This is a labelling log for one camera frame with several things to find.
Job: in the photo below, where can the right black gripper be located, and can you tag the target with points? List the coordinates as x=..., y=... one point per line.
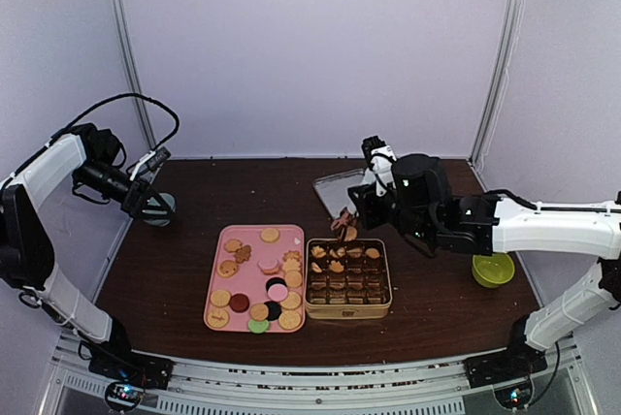
x=365, y=205

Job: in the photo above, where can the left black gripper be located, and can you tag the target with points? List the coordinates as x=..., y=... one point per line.
x=142, y=191

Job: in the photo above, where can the pink sandwich cookie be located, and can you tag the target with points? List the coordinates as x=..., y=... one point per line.
x=278, y=293
x=269, y=266

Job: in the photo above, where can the metal serving tongs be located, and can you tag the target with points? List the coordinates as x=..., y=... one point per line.
x=344, y=227

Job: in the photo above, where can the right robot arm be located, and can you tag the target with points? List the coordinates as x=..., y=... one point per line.
x=413, y=195

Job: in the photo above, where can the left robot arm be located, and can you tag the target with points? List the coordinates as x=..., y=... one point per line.
x=86, y=154

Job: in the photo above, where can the pale blue ceramic bowl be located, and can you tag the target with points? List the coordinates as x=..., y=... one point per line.
x=159, y=211

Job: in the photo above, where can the silver tin lid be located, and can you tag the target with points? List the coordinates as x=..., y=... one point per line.
x=332, y=191

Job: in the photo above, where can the chocolate chip cookie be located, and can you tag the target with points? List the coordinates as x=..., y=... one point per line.
x=227, y=268

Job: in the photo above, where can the leaf shaped tan cookie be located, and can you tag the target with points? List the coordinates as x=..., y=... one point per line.
x=336, y=266

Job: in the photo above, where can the gingerbread brown leaf cookie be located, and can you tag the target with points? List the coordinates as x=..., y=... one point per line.
x=243, y=254

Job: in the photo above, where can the gold cookie tin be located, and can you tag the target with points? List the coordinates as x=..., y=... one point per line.
x=362, y=292

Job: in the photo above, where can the yellow dotted cookie left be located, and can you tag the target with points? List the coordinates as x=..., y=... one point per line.
x=220, y=298

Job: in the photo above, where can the yellow dotted cookie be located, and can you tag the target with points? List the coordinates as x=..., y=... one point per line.
x=292, y=302
x=220, y=298

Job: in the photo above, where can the green plastic bowl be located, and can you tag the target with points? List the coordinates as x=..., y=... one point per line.
x=493, y=271

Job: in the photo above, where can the lone yellow sandwich cookie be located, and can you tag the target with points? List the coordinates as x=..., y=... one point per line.
x=270, y=235

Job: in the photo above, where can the pink plastic tray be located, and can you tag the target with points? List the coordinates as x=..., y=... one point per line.
x=249, y=279

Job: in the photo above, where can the brown chocolate cookie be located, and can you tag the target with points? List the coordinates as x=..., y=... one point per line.
x=239, y=303

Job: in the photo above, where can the yellow cookie with pink sword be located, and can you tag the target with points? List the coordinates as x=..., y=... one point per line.
x=217, y=318

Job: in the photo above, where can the round tan cookie right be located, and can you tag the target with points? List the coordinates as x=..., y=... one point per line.
x=293, y=279

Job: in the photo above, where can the black sandwich cookie upper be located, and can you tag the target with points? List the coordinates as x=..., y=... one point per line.
x=275, y=281

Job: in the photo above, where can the black sandwich cookie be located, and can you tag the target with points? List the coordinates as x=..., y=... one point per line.
x=274, y=310
x=275, y=281

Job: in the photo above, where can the small round tan cookie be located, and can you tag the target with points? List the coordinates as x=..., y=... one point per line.
x=259, y=312

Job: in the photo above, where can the yellow dotted cookie middle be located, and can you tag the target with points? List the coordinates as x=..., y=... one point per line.
x=292, y=302

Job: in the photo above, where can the green sandwich cookie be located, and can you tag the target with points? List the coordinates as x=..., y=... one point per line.
x=258, y=326

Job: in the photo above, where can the black sandwich cookie lower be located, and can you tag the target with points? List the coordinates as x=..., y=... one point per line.
x=274, y=310

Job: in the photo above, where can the yellow dotted cookie corner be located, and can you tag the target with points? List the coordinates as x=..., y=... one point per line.
x=290, y=320

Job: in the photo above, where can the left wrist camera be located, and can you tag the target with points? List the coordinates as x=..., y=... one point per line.
x=149, y=163

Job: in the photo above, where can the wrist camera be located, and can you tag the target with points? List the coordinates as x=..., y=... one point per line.
x=149, y=163
x=379, y=157

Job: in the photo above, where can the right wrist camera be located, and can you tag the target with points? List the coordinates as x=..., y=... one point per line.
x=379, y=157

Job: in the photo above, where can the right aluminium frame post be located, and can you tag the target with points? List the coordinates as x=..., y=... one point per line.
x=497, y=86

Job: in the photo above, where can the aluminium frame post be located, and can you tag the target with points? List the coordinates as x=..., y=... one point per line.
x=131, y=72
x=497, y=86

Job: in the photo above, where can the front aluminium rail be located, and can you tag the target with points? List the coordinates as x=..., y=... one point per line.
x=438, y=386

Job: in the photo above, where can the left aluminium frame post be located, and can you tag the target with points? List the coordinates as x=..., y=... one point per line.
x=131, y=72

